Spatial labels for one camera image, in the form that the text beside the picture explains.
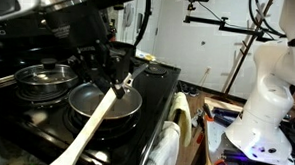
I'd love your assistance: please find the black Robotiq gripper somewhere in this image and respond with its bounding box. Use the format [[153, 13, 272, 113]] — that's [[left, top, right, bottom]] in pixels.
[[40, 1, 139, 100]]

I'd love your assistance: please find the wooden slotted spoon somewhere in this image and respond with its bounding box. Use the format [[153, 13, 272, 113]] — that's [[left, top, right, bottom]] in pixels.
[[46, 84, 120, 165]]

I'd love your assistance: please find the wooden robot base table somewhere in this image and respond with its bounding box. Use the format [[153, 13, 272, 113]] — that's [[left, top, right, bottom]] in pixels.
[[200, 96, 295, 165]]

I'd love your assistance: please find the grey nonstick frying pan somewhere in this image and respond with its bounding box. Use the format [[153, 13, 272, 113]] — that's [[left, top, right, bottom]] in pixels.
[[67, 59, 149, 121]]

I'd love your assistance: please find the black electric stove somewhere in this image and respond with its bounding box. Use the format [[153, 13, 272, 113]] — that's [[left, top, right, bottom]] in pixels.
[[0, 19, 184, 165]]

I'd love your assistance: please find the steel pot with glass lid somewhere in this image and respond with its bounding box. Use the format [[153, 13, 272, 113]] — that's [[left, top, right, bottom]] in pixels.
[[13, 56, 81, 98]]

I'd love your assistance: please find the dark sneaker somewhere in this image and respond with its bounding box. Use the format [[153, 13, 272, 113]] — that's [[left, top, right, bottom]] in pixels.
[[180, 82, 201, 98]]

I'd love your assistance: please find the yellow hanging towel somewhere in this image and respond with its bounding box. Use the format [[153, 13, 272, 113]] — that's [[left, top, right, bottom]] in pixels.
[[167, 90, 195, 148]]

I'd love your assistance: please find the white hanging towel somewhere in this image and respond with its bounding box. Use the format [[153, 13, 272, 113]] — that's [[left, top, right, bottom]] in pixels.
[[143, 119, 182, 165]]

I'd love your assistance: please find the wooden leaning rack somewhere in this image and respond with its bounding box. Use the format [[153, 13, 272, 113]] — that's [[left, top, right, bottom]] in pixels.
[[220, 0, 275, 96]]

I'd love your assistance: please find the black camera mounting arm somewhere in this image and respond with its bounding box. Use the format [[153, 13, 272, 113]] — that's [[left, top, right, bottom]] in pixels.
[[182, 14, 274, 43]]

